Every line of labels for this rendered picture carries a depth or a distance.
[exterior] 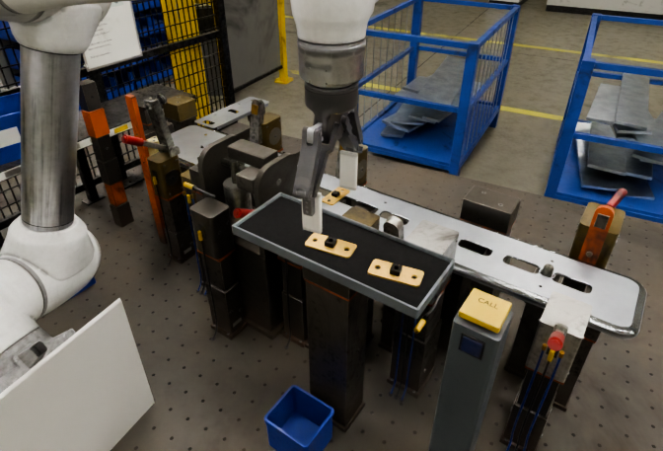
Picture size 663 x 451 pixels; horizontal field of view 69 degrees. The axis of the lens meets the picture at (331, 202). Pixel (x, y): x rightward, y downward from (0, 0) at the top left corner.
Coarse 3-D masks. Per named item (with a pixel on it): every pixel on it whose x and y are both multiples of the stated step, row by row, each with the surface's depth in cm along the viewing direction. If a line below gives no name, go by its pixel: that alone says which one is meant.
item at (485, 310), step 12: (468, 300) 72; (480, 300) 72; (492, 300) 72; (504, 300) 72; (468, 312) 70; (480, 312) 70; (492, 312) 70; (504, 312) 70; (480, 324) 69; (492, 324) 68
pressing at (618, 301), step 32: (192, 128) 161; (192, 160) 143; (352, 192) 127; (416, 224) 116; (448, 224) 116; (480, 256) 106; (512, 256) 106; (544, 256) 106; (512, 288) 97; (544, 288) 97; (608, 288) 97; (640, 288) 98; (608, 320) 90; (640, 320) 91
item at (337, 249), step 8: (312, 240) 84; (320, 240) 84; (328, 240) 82; (336, 240) 83; (320, 248) 82; (328, 248) 82; (336, 248) 82; (344, 248) 82; (352, 248) 82; (344, 256) 80
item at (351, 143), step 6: (342, 120) 70; (348, 120) 71; (348, 126) 73; (348, 132) 73; (342, 138) 76; (348, 138) 75; (354, 138) 78; (342, 144) 79; (348, 144) 78; (354, 144) 78; (354, 150) 80; (360, 150) 80
